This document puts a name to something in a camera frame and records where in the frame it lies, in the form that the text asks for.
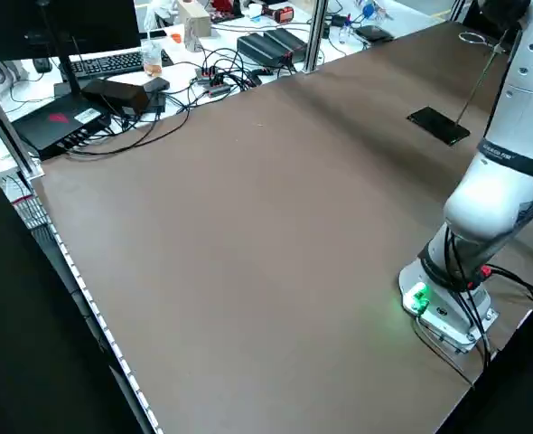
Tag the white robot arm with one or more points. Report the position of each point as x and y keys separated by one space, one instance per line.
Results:
x=488 y=203

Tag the grey usb hub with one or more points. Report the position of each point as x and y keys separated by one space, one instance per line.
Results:
x=212 y=81

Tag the small black adapter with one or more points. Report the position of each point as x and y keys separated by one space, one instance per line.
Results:
x=159 y=84

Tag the black power supply unit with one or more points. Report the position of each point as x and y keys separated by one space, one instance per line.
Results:
x=257 y=45
x=289 y=40

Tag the black rectangular box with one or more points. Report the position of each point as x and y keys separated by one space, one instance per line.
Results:
x=122 y=97

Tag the white led strip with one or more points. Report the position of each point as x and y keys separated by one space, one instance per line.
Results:
x=91 y=303

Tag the small clear bottle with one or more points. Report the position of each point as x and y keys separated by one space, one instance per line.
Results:
x=344 y=36

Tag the white paper orange mark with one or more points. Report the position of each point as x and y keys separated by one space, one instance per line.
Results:
x=176 y=36

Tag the red black device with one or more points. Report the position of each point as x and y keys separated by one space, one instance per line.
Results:
x=282 y=14

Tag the brown cardboard box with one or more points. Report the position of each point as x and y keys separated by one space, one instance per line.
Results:
x=196 y=22

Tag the black flat device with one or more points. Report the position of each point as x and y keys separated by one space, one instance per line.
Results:
x=375 y=32

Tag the black keyboard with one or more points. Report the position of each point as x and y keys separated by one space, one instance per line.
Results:
x=108 y=63

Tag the black computer box red logo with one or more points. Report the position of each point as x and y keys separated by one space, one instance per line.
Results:
x=54 y=131

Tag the black computer mouse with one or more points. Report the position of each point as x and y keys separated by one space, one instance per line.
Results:
x=43 y=64

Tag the black computer monitor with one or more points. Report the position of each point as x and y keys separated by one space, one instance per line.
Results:
x=45 y=27

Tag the aluminium camera post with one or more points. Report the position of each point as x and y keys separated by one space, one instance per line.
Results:
x=315 y=40

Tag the aluminium corner post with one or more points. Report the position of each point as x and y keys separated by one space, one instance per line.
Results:
x=4 y=122

